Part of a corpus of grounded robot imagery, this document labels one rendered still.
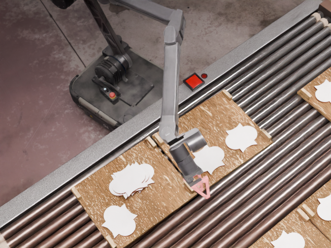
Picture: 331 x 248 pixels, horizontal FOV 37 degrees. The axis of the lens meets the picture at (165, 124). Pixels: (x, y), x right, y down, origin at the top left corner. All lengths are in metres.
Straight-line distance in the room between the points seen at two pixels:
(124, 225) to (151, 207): 0.13
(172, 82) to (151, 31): 2.10
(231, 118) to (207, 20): 1.76
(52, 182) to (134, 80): 1.24
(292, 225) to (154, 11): 1.00
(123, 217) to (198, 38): 2.04
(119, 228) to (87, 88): 1.44
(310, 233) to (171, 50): 0.90
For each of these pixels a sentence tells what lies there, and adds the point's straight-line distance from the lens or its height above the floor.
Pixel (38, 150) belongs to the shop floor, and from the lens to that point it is 3.40.
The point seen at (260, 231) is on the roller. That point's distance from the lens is 2.06.
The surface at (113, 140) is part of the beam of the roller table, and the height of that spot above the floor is 0.91.
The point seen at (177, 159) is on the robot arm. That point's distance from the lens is 1.69.
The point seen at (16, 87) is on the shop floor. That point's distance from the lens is 3.73.
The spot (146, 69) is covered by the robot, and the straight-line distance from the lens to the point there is 3.31.
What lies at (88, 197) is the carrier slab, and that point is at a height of 0.94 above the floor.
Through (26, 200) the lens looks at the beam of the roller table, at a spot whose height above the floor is 0.92.
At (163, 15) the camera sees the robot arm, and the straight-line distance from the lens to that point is 1.91.
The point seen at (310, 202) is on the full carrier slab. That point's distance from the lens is 2.12.
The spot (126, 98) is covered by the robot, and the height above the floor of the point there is 0.26.
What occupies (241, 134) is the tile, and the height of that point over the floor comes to 0.95.
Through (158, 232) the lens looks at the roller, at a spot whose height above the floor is 0.92.
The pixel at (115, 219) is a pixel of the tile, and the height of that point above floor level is 0.95.
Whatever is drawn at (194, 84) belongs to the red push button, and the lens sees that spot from 2.37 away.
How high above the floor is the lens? 2.84
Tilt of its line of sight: 58 degrees down
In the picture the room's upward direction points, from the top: 5 degrees counter-clockwise
